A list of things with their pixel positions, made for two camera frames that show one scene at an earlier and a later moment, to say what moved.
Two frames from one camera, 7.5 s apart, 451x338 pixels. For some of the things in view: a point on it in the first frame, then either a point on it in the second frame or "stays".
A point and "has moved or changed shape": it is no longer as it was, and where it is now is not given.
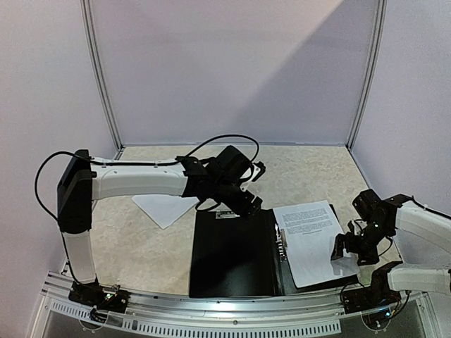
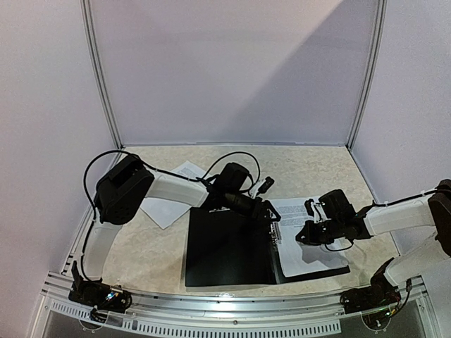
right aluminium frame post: (375, 60) stays
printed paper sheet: (309, 230) has moved or changed shape
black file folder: (246, 255) has moved or changed shape
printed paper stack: (165, 209) stays
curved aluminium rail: (177, 305) stays
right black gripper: (344, 243) to (316, 232)
